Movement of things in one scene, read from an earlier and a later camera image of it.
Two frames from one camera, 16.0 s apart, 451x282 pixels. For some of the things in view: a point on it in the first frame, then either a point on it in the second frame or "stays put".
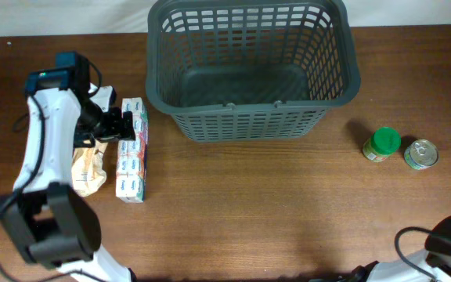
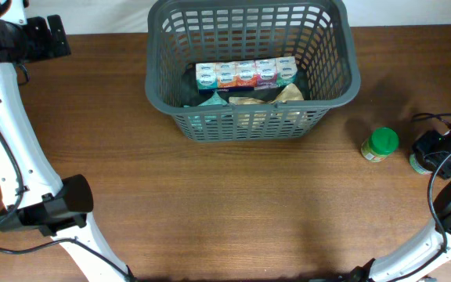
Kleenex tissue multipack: [131, 154] to [245, 75]
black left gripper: [118, 129] to [46, 47]
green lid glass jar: [384, 142] stays put
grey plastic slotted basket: [229, 70] stays put
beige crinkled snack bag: [88, 173] to [269, 118]
